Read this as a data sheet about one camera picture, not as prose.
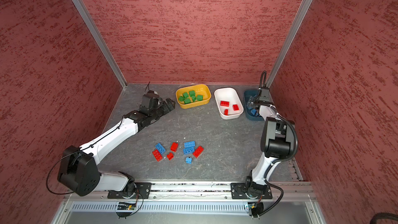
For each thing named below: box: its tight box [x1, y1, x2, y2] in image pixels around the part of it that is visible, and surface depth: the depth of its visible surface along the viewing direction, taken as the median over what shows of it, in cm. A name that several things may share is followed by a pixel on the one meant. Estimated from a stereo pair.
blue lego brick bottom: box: [155, 142, 167, 155], surface depth 89 cm
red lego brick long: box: [151, 149, 164, 162], surface depth 86 cm
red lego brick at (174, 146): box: [170, 142, 179, 152], surface depth 90 cm
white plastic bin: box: [214, 87, 244, 120], surface depth 112 cm
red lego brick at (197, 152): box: [192, 145, 205, 159], surface depth 87 cm
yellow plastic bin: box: [175, 84, 212, 109], surface depth 115 cm
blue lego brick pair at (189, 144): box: [183, 140, 196, 148], surface depth 91 cm
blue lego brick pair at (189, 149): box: [182, 144, 196, 156], surface depth 89 cm
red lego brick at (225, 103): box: [220, 100, 230, 107], surface depth 109 cm
